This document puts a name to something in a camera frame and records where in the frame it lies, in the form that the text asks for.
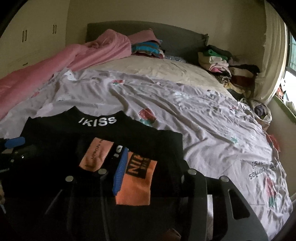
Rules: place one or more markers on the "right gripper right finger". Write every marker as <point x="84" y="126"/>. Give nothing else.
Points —
<point x="233" y="218"/>

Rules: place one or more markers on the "black IKISS shirt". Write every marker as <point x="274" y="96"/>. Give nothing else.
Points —
<point x="151" y="186"/>

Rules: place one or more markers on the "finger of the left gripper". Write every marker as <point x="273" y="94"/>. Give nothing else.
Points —
<point x="14" y="142"/>

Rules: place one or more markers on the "dark grey headboard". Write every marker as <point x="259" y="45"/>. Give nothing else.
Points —
<point x="176" y="41"/>

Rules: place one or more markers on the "window with grille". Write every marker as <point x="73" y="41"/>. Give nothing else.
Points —
<point x="289" y="78"/>

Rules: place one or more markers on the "pink blanket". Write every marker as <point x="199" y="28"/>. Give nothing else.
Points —
<point x="111" y="45"/>

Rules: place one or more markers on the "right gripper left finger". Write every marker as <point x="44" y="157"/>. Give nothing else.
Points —
<point x="80" y="205"/>

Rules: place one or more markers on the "white strawberry print bedsheet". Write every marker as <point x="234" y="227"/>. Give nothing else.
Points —
<point x="220" y="135"/>

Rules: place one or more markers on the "cluttered window sill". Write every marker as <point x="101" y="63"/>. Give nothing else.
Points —
<point x="288" y="107"/>

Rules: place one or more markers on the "cream wardrobe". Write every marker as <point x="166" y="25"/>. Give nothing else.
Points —
<point x="36" y="32"/>

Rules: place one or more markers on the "cream mattress cover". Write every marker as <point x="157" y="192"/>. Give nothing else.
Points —
<point x="174" y="71"/>

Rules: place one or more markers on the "clothes bag beside bed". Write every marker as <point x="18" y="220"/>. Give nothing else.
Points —
<point x="261" y="112"/>

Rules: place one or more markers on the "pile of mixed clothes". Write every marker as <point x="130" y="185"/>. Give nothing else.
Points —
<point x="236" y="74"/>

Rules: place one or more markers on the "cream curtain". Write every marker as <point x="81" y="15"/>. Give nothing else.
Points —
<point x="274" y="56"/>

